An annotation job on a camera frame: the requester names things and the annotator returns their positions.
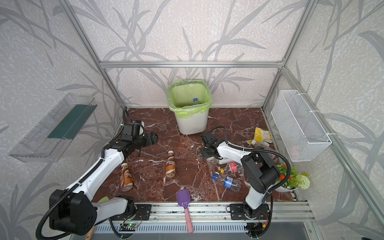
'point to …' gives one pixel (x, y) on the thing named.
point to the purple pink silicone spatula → (183, 197)
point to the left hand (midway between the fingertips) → (154, 133)
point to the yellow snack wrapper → (262, 135)
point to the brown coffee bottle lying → (126, 180)
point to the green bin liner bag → (189, 98)
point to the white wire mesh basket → (303, 137)
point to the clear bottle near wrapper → (259, 144)
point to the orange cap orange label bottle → (212, 162)
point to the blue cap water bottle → (195, 99)
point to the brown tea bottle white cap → (170, 168)
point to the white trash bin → (197, 124)
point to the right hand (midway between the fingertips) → (207, 147)
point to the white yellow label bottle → (224, 161)
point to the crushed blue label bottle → (227, 181)
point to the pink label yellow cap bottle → (232, 167)
